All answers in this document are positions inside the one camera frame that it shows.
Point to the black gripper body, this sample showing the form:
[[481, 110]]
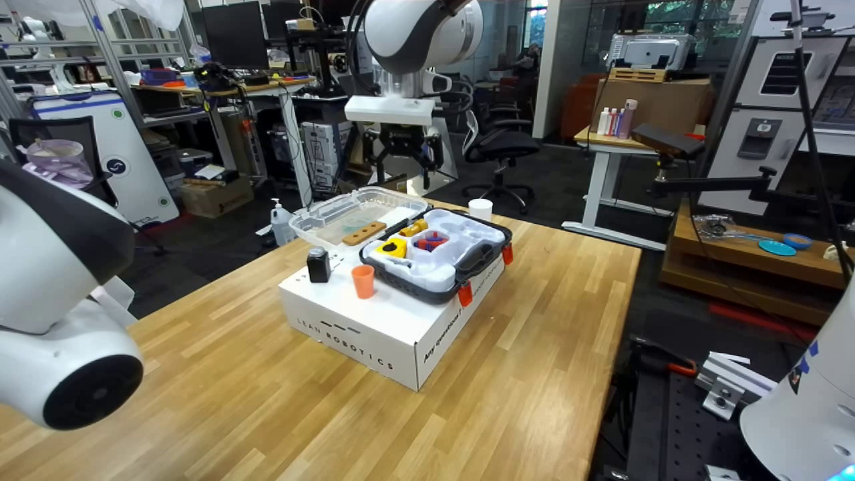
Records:
[[408, 141]]

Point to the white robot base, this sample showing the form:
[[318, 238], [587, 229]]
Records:
[[802, 419]]

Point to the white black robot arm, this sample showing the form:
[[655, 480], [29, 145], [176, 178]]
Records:
[[445, 31]]

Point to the clear plastic case lid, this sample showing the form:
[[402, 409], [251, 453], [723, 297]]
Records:
[[342, 217]]

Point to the black cylindrical object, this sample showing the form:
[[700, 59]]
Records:
[[318, 268]]

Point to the red case latch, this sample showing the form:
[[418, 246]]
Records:
[[464, 294], [509, 256]]

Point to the white cardboard box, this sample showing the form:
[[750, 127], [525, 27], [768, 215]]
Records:
[[390, 330]]

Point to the low brown cardboard box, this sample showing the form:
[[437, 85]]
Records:
[[214, 198]]

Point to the large brown cardboard box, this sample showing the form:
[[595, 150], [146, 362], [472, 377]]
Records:
[[668, 106]]

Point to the grey computer tower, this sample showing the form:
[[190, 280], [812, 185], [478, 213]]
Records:
[[318, 157]]

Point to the black office chair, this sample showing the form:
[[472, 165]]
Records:
[[497, 142]]

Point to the yellow toy cylinder piece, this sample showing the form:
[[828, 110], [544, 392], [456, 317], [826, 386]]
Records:
[[414, 229]]

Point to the small wooden block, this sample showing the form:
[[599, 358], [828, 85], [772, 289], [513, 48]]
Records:
[[363, 233]]

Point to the white paper cup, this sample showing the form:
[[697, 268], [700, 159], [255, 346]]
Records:
[[481, 210]]

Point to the red blue toy piece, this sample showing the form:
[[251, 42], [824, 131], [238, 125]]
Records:
[[432, 242]]

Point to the clear plastic container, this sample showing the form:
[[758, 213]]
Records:
[[445, 268]]

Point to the clear sanitizer pump bottle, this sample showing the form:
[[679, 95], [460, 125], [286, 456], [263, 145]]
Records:
[[281, 229]]

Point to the small orange cup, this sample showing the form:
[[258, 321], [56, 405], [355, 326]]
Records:
[[363, 284]]

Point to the white standing desk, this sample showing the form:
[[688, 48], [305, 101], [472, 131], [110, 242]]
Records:
[[605, 169]]

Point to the small white bottle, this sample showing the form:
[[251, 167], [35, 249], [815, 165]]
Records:
[[605, 122]]

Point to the small purple bottle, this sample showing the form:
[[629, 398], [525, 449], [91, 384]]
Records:
[[625, 119]]

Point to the black computer monitor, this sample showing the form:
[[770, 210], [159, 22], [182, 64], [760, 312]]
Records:
[[234, 36]]

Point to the grey printer device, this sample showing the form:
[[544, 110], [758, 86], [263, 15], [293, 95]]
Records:
[[651, 52]]

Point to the white cabinet with blue logo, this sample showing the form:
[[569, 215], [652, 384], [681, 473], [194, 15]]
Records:
[[124, 161]]

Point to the clear plastic bag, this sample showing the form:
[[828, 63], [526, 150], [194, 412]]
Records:
[[717, 229]]

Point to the grey metal shelving rack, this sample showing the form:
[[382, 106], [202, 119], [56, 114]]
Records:
[[102, 43]]

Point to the translucent plastic tub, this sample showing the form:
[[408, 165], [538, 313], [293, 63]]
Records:
[[55, 157]]

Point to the white machine with grey panel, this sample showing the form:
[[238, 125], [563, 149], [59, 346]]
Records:
[[762, 142]]

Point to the low wooden platform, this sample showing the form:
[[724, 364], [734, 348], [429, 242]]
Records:
[[750, 272]]

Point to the blue flat disc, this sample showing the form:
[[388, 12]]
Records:
[[775, 246]]

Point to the white machine with black screen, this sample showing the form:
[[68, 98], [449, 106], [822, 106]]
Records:
[[787, 70]]

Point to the black perforated breadboard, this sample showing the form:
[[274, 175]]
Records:
[[668, 437]]

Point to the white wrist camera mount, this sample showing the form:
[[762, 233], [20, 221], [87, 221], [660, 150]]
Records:
[[390, 109]]

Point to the silver metal bracket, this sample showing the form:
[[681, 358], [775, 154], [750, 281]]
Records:
[[724, 377]]

